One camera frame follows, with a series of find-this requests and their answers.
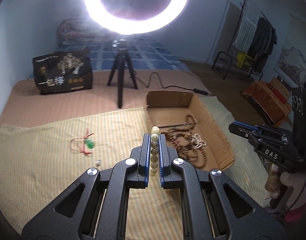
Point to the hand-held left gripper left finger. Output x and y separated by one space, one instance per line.
143 160

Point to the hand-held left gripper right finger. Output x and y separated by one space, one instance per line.
165 160

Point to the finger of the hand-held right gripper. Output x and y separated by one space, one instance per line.
243 131
253 127

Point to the orange cardboard box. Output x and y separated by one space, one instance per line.
263 100

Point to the beige plush toy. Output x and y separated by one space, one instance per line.
275 180

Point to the small white bead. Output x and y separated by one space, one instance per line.
98 161

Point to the light wooden board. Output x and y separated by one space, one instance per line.
280 85

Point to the yellow box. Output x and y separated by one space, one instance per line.
243 60

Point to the black tripod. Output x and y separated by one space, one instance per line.
121 80

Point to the dark hanging clothes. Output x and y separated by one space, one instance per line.
264 42

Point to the yellow striped cloth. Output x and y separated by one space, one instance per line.
43 155

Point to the beige leaning board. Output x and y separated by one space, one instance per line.
223 30

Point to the white striped towel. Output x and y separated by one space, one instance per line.
246 25

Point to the black clothes rack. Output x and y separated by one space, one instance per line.
245 0

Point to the folded floral quilt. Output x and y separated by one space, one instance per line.
75 30

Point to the black metal frame stand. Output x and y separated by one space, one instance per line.
221 60

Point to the landscape wall poster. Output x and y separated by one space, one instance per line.
298 55

